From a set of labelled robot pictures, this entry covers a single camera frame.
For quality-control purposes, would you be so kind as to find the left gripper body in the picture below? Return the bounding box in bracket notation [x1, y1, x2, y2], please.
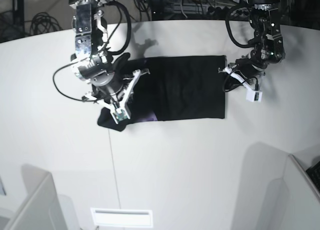
[235, 56, 268, 80]

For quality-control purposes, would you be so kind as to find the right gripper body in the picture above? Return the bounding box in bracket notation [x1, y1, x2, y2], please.
[74, 56, 130, 96]

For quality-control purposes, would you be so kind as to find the black T-shirt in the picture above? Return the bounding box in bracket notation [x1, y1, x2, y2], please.
[97, 56, 226, 132]

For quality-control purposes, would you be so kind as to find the white power strip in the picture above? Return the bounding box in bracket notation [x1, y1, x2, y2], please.
[172, 3, 251, 17]

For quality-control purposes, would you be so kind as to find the black keyboard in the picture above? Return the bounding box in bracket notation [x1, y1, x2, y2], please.
[306, 162, 320, 190]

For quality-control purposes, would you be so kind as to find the white partition right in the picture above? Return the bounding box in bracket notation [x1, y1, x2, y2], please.
[259, 155, 320, 229]

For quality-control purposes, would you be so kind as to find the white partition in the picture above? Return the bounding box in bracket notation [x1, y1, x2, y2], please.
[259, 155, 320, 229]
[0, 164, 68, 229]

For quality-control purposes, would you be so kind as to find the white partition left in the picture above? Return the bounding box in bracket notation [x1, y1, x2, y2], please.
[0, 164, 68, 229]

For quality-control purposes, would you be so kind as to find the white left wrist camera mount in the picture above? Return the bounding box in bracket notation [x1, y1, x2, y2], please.
[217, 64, 263, 102]

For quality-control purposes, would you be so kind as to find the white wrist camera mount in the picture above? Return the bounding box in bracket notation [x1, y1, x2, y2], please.
[84, 68, 150, 124]
[217, 64, 263, 102]

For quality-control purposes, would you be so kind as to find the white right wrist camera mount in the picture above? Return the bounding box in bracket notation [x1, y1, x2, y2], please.
[84, 68, 150, 124]

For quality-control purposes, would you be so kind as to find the coiled black cable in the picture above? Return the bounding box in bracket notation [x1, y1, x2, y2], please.
[29, 12, 63, 37]

